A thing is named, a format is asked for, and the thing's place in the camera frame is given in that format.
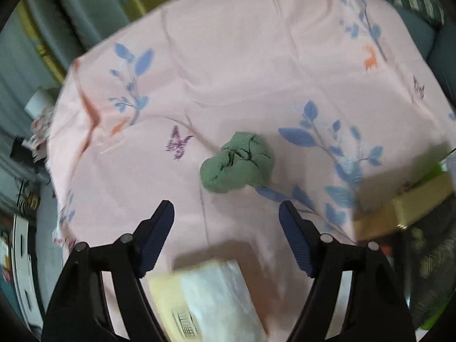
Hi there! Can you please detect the tissue pack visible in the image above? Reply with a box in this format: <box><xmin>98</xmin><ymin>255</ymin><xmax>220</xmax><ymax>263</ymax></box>
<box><xmin>148</xmin><ymin>260</ymin><xmax>267</xmax><ymax>342</ymax></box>

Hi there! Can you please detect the green gift box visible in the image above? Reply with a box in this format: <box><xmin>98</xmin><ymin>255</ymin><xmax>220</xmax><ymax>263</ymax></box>
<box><xmin>420</xmin><ymin>149</ymin><xmax>456</xmax><ymax>330</ymax></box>

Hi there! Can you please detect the green sock ball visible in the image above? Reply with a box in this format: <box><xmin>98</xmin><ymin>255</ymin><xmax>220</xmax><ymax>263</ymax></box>
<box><xmin>199</xmin><ymin>131</ymin><xmax>274</xmax><ymax>194</ymax></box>

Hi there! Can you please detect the white cup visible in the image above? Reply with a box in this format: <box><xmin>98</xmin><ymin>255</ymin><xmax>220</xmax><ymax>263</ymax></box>
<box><xmin>25</xmin><ymin>87</ymin><xmax>60</xmax><ymax>120</ymax></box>

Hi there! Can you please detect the pink floral tablecloth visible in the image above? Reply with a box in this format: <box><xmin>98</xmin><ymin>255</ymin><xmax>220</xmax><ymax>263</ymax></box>
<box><xmin>48</xmin><ymin>0</ymin><xmax>455</xmax><ymax>341</ymax></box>

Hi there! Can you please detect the striped cushion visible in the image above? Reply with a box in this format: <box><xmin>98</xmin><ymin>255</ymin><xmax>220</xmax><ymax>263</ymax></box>
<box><xmin>393</xmin><ymin>0</ymin><xmax>445</xmax><ymax>27</ymax></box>

